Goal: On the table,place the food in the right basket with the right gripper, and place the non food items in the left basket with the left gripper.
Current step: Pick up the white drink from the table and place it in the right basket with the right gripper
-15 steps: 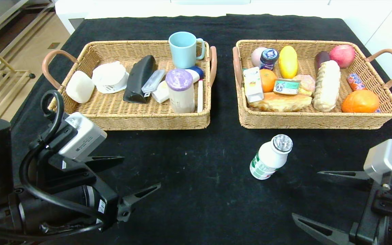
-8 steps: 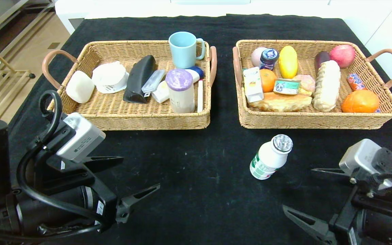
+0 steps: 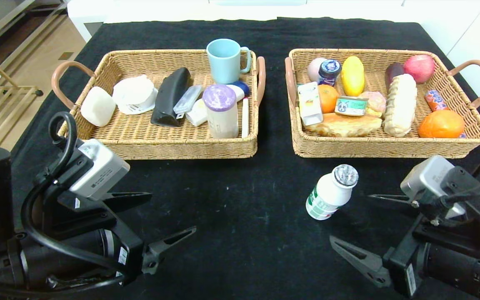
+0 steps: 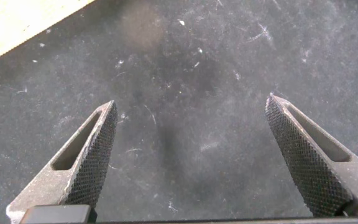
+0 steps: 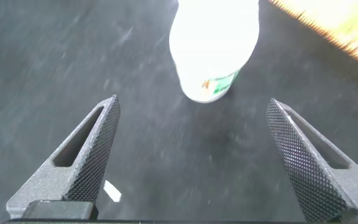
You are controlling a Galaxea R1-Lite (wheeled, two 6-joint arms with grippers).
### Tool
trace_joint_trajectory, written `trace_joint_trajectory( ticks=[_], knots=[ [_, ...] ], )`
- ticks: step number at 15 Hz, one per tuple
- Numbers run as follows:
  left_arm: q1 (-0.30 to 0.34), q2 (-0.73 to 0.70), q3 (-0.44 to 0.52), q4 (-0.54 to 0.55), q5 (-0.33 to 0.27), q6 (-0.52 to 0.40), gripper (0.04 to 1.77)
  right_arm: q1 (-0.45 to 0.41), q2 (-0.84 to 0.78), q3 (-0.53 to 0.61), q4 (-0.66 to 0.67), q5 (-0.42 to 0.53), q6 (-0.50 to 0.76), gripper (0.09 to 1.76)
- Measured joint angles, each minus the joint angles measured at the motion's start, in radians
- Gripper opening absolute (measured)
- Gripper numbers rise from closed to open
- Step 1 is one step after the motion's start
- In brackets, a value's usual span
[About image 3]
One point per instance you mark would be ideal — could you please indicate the pale pink toy egg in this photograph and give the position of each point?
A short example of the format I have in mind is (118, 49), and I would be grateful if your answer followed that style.
(314, 68)

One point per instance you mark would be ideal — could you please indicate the brass floor socket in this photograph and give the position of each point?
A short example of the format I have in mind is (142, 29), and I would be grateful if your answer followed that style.
(66, 56)

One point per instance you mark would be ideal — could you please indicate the white milk drink bottle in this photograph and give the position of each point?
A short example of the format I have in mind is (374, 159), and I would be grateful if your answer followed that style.
(329, 196)

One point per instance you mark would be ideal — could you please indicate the dark purple toy plum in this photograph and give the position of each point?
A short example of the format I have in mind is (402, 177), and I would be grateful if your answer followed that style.
(393, 71)

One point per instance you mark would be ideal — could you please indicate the yellow juice carton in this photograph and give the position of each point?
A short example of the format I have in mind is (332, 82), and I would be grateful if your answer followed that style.
(310, 104)

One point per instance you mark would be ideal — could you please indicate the gold metal wheeled rack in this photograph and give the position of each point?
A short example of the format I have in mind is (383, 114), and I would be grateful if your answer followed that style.
(15, 89)

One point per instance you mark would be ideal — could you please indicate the red toy apple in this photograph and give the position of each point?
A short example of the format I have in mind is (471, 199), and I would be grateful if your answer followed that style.
(419, 68)

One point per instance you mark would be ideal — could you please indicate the clear plastic toothbrush case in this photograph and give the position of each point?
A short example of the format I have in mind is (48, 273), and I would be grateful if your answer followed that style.
(188, 100)

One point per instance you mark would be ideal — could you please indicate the white soap bar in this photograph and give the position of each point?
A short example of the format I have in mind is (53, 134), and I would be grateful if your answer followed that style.
(98, 107)

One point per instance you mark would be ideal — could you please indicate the orange candy tube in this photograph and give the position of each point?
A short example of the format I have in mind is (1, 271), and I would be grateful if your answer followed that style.
(435, 101)

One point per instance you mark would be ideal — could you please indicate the jar with dark blue lid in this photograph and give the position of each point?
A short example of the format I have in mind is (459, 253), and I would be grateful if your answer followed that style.
(330, 71)

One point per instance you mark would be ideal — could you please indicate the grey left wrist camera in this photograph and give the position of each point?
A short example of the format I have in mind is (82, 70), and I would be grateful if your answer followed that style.
(102, 171)

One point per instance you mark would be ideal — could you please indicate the toy croissant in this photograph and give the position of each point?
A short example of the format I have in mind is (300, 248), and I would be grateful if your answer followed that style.
(344, 126)

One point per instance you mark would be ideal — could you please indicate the large toy orange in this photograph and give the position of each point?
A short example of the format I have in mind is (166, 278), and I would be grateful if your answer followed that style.
(441, 125)

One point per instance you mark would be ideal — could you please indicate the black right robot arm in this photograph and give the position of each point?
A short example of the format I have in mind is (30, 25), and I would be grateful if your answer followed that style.
(452, 266)

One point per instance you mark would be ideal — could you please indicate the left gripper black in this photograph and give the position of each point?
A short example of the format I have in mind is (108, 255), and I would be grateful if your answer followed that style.
(126, 251)

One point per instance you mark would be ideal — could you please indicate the white plastic cup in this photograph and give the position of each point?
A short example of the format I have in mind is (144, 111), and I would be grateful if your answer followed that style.
(133, 93)

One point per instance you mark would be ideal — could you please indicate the yellow toy mango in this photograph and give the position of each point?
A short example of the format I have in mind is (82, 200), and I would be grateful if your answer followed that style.
(352, 77)

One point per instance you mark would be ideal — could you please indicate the white shampoo bottle blue cap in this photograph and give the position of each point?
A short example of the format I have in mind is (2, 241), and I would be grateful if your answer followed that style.
(198, 116)

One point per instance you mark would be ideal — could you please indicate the small toy orange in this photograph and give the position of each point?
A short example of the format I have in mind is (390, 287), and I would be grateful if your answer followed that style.
(329, 100)

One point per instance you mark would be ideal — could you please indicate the white canister purple lid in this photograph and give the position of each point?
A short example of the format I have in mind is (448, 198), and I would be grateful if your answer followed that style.
(222, 116)

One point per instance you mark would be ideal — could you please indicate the light blue mug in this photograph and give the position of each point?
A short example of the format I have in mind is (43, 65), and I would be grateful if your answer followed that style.
(225, 62)

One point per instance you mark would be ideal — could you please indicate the long cream toy bread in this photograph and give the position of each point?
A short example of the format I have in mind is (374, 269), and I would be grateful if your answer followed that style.
(400, 104)

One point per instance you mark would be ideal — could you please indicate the white flat stick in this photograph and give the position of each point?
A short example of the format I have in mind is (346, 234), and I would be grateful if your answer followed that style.
(245, 118)

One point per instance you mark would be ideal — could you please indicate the teal pull-tab tin can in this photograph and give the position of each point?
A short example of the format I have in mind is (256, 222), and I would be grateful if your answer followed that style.
(350, 106)

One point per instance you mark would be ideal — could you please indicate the pink and yellow toy bun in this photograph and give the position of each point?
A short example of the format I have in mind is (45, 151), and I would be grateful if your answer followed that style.
(375, 104)

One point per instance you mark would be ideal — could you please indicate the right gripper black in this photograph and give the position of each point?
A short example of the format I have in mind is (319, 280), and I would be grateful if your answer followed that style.
(402, 268)

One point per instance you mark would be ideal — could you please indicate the black glasses pouch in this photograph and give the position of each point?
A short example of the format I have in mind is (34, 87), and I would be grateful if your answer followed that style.
(170, 100)

